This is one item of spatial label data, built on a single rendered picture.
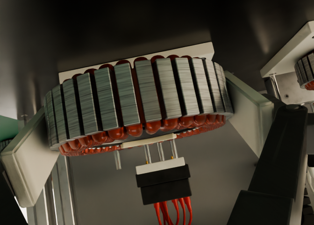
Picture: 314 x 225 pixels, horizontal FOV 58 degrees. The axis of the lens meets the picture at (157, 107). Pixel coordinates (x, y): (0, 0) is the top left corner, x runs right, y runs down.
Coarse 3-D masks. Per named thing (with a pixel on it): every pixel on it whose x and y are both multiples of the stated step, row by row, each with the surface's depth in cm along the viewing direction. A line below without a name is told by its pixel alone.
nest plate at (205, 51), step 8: (184, 48) 27; (192, 48) 27; (200, 48) 27; (208, 48) 27; (144, 56) 27; (152, 56) 27; (192, 56) 27; (200, 56) 27; (208, 56) 27; (112, 64) 27; (64, 72) 27; (72, 72) 27; (80, 72) 27
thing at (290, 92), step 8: (280, 80) 46; (288, 80) 46; (296, 80) 45; (280, 88) 45; (288, 88) 45; (296, 88) 45; (288, 96) 45; (296, 96) 45; (304, 96) 45; (312, 96) 45; (304, 104) 47
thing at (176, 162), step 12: (144, 168) 35; (156, 168) 34; (168, 168) 37; (180, 168) 36; (144, 180) 36; (156, 180) 36; (168, 180) 36; (180, 180) 36; (144, 192) 36; (156, 192) 36; (168, 192) 36; (180, 192) 36; (144, 204) 36
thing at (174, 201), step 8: (176, 200) 43; (184, 200) 43; (160, 208) 48; (176, 208) 43; (184, 208) 46; (168, 216) 45; (184, 216) 46; (192, 216) 43; (160, 224) 44; (168, 224) 45; (176, 224) 44; (184, 224) 46
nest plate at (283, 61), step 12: (312, 24) 27; (300, 36) 29; (312, 36) 28; (288, 48) 32; (300, 48) 31; (312, 48) 32; (276, 60) 35; (288, 60) 35; (264, 72) 40; (276, 72) 39; (288, 72) 41
